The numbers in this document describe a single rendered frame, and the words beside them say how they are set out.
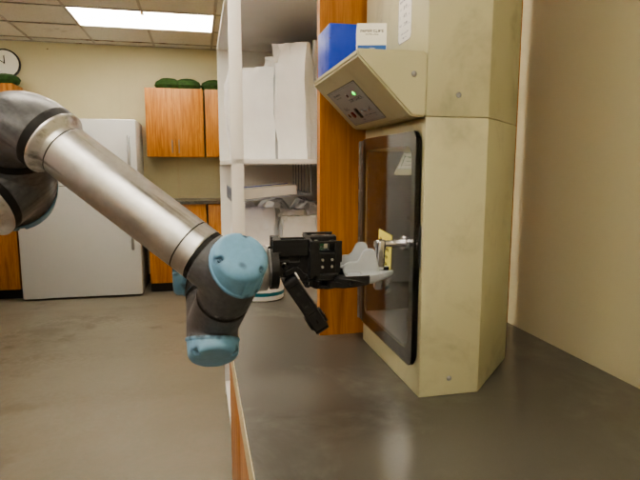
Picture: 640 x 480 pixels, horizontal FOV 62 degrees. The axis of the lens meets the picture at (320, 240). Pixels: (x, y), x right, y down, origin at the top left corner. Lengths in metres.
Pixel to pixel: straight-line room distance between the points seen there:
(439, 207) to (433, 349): 0.24
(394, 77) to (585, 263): 0.61
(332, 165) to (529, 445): 0.69
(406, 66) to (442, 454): 0.57
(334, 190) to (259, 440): 0.61
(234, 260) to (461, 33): 0.51
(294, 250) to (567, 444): 0.49
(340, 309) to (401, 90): 0.58
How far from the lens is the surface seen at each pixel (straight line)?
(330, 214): 1.22
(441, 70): 0.90
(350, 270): 0.89
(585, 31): 1.30
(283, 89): 2.14
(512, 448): 0.85
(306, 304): 0.89
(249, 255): 0.68
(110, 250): 5.82
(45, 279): 5.99
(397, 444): 0.82
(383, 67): 0.87
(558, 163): 1.32
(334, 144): 1.22
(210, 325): 0.76
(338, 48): 1.07
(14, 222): 0.91
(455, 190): 0.91
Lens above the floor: 1.33
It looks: 8 degrees down
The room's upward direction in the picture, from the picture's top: straight up
